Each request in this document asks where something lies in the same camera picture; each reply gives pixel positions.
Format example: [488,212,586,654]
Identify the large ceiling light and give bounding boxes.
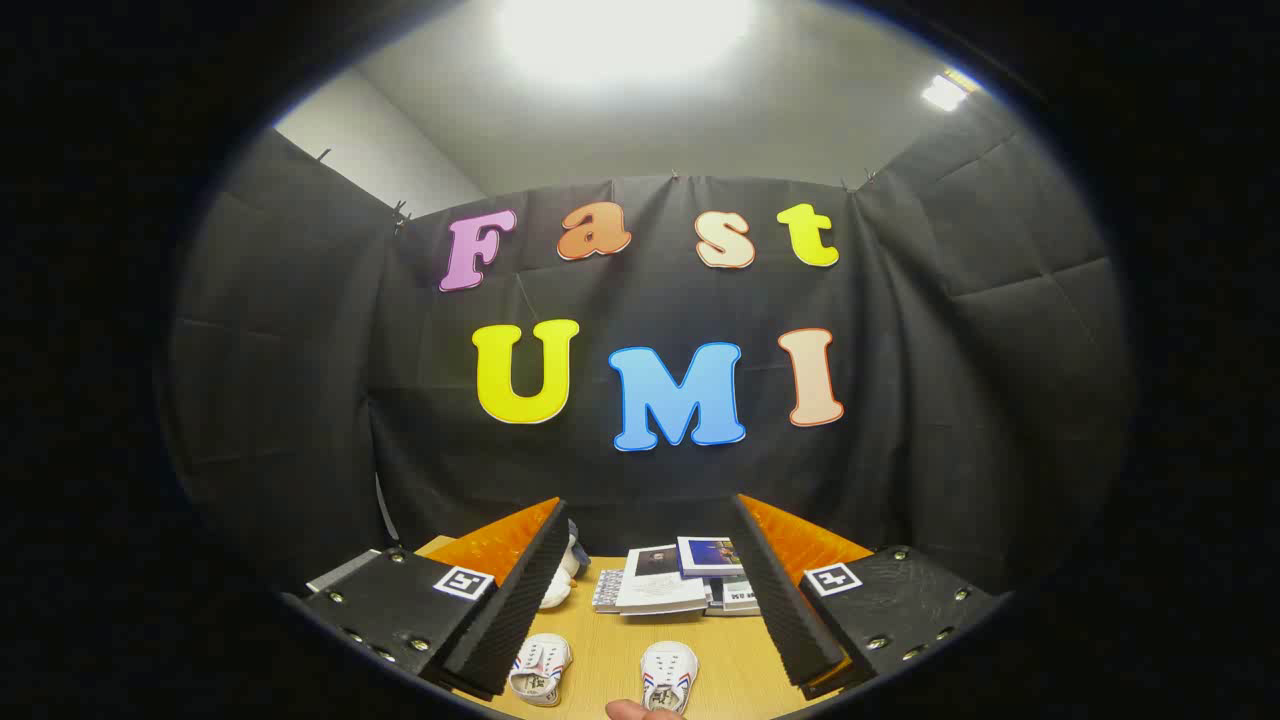
[495,0,756,89]

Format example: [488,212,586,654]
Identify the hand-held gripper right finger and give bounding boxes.
[732,494,1007,701]

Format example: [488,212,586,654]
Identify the white duck plush toy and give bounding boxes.
[540,540,583,610]

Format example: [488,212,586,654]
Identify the white canvas shoe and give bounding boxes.
[640,641,699,714]
[508,632,574,708]

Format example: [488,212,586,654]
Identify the white cover book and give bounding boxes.
[615,545,712,617]

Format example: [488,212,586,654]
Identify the small ceiling light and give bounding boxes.
[920,70,974,113]

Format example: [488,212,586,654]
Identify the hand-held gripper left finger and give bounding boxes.
[283,497,569,700]

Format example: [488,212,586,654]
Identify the blue cover book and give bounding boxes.
[677,537,747,581]

